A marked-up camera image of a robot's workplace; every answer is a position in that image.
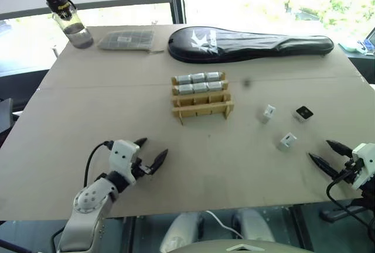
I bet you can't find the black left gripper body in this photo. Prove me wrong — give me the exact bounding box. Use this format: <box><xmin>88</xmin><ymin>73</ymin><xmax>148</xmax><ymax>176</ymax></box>
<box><xmin>130</xmin><ymin>153</ymin><xmax>156</xmax><ymax>182</ymax></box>

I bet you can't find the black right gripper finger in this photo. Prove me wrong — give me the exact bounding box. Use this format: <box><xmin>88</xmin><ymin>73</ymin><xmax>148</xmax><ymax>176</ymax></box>
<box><xmin>325</xmin><ymin>139</ymin><xmax>354</xmax><ymax>158</ymax></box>
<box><xmin>308</xmin><ymin>152</ymin><xmax>342</xmax><ymax>182</ymax></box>

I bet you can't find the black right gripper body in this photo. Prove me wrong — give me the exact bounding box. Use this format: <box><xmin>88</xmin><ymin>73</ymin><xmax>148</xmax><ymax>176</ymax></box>
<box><xmin>336</xmin><ymin>156</ymin><xmax>364</xmax><ymax>186</ymax></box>

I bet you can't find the cardboard box of silver devices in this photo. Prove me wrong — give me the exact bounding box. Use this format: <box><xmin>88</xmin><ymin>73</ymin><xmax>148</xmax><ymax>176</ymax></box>
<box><xmin>171</xmin><ymin>71</ymin><xmax>236</xmax><ymax>126</ymax></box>

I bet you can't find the grey chair base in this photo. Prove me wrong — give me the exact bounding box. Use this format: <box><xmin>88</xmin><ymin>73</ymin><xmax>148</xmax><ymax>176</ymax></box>
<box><xmin>319</xmin><ymin>199</ymin><xmax>375</xmax><ymax>224</ymax></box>

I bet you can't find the grey rounded shape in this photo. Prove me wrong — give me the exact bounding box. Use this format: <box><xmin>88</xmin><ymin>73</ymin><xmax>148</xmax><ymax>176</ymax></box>
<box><xmin>233</xmin><ymin>208</ymin><xmax>276</xmax><ymax>244</ymax></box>
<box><xmin>159</xmin><ymin>212</ymin><xmax>205</xmax><ymax>253</ymax></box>

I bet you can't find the dark side desk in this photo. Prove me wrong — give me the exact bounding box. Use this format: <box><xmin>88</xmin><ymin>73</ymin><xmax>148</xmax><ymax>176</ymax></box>
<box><xmin>345</xmin><ymin>50</ymin><xmax>375</xmax><ymax>84</ymax></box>

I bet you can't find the pale green container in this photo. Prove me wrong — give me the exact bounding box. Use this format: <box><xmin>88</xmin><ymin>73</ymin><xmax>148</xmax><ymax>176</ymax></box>
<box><xmin>339</xmin><ymin>41</ymin><xmax>364</xmax><ymax>53</ymax></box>

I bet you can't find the plastic bag of grey parts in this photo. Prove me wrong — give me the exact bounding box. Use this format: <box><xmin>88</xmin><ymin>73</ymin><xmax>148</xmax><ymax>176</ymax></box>
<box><xmin>97</xmin><ymin>29</ymin><xmax>165</xmax><ymax>54</ymax></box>

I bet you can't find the blue white packet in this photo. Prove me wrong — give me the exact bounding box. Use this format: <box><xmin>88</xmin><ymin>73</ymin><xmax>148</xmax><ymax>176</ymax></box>
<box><xmin>356</xmin><ymin>38</ymin><xmax>375</xmax><ymax>56</ymax></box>

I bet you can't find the clear water bottle black lid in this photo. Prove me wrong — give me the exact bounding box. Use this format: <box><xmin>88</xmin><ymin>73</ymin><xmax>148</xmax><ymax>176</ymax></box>
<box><xmin>43</xmin><ymin>0</ymin><xmax>94</xmax><ymax>50</ymax></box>

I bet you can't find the black racket cover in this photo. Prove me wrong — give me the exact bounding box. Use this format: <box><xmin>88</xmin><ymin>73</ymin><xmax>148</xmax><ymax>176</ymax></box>
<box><xmin>168</xmin><ymin>26</ymin><xmax>335</xmax><ymax>64</ymax></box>

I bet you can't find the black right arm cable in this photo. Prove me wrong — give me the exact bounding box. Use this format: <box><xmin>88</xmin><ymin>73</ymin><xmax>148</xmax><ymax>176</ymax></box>
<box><xmin>326</xmin><ymin>173</ymin><xmax>375</xmax><ymax>236</ymax></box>

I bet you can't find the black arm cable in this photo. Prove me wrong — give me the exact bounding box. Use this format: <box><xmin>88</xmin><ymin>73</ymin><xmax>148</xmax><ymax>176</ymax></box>
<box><xmin>83</xmin><ymin>141</ymin><xmax>115</xmax><ymax>189</ymax></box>
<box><xmin>326</xmin><ymin>173</ymin><xmax>375</xmax><ymax>236</ymax></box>

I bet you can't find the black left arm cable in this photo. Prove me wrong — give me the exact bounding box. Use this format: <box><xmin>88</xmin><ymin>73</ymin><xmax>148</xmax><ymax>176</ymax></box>
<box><xmin>83</xmin><ymin>141</ymin><xmax>115</xmax><ymax>189</ymax></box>

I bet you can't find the white cable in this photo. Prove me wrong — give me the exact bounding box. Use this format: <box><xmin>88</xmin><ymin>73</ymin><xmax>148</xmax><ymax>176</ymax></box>
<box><xmin>204</xmin><ymin>210</ymin><xmax>244</xmax><ymax>239</ymax></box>

